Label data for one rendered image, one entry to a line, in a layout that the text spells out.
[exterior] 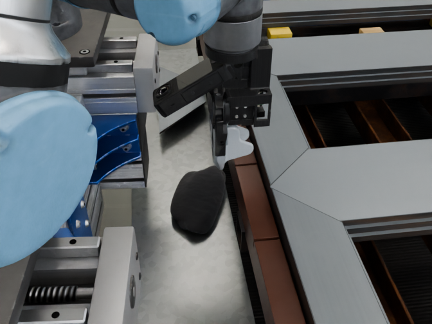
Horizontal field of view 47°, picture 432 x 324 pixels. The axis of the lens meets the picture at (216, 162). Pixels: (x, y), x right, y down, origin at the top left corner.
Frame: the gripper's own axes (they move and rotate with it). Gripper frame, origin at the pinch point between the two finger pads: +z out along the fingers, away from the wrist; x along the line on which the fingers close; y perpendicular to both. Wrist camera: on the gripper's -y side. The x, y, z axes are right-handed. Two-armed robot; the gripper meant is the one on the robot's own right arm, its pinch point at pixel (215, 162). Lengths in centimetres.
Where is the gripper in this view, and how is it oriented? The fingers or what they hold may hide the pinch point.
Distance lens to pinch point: 78.1
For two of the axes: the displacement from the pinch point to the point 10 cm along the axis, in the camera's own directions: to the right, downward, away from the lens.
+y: 9.9, -0.8, 1.0
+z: 0.0, 7.7, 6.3
